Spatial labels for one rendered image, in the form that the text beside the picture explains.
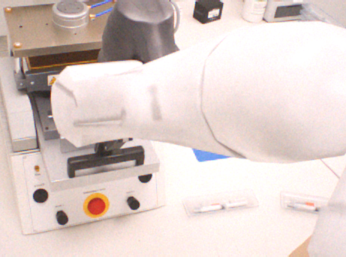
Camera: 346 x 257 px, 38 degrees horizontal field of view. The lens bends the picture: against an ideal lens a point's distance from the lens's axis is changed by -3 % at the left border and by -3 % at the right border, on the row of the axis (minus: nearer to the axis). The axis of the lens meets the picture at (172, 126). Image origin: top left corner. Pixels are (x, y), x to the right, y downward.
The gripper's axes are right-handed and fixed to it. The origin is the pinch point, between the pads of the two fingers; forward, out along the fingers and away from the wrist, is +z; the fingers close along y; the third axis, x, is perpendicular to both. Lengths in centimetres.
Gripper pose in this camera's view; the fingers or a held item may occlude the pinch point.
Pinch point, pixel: (104, 143)
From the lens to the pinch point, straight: 95.7
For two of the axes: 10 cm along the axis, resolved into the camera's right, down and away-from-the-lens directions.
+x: 9.2, -1.7, 3.7
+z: -2.5, 4.8, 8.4
